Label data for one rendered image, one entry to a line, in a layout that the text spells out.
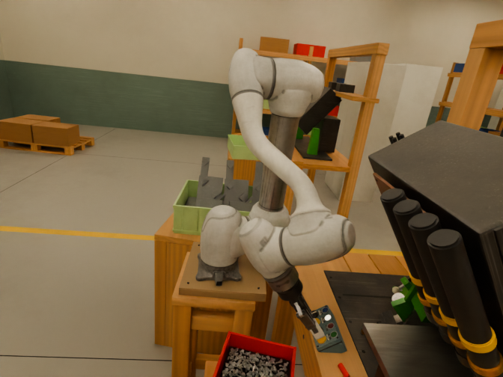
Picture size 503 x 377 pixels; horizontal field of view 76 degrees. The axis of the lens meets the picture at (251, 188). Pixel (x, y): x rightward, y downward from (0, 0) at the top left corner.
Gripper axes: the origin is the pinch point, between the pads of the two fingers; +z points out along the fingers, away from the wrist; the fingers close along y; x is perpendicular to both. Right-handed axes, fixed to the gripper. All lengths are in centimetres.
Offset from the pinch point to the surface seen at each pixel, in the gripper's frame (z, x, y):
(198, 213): -22, -39, -83
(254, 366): -3.9, -19.7, 7.2
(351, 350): 12.8, 6.3, 1.0
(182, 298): -15, -43, -24
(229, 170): -26, -18, -114
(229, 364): -6.8, -26.2, 5.6
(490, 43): -38, 101, -50
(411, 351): -5.1, 20.9, 21.8
